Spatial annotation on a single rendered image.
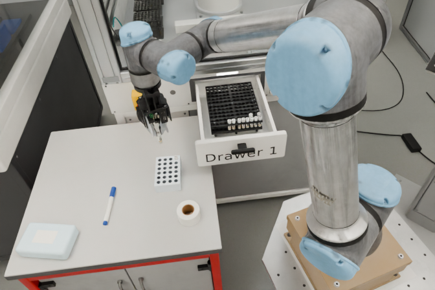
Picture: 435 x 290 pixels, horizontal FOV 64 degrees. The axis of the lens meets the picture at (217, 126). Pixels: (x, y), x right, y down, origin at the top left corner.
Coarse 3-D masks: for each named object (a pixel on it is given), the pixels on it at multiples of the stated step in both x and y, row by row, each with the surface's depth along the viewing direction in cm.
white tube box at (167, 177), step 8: (160, 160) 122; (168, 160) 120; (176, 160) 120; (160, 168) 119; (168, 168) 118; (176, 168) 117; (160, 176) 115; (168, 176) 116; (176, 176) 116; (160, 184) 113; (168, 184) 113; (176, 184) 113
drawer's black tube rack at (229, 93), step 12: (228, 84) 132; (240, 84) 132; (216, 96) 132; (228, 96) 127; (240, 96) 128; (252, 96) 126; (216, 108) 123; (228, 108) 123; (240, 108) 127; (252, 108) 122; (216, 120) 119; (216, 132) 118; (228, 132) 119
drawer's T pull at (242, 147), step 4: (240, 144) 108; (244, 144) 108; (240, 148) 107; (244, 148) 107; (248, 148) 107; (252, 148) 107; (232, 152) 106; (236, 152) 106; (240, 152) 107; (244, 152) 107; (248, 152) 107; (252, 152) 107
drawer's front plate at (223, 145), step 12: (276, 132) 109; (204, 144) 108; (216, 144) 108; (228, 144) 109; (252, 144) 110; (264, 144) 111; (276, 144) 111; (204, 156) 111; (216, 156) 112; (240, 156) 113; (264, 156) 115; (276, 156) 115
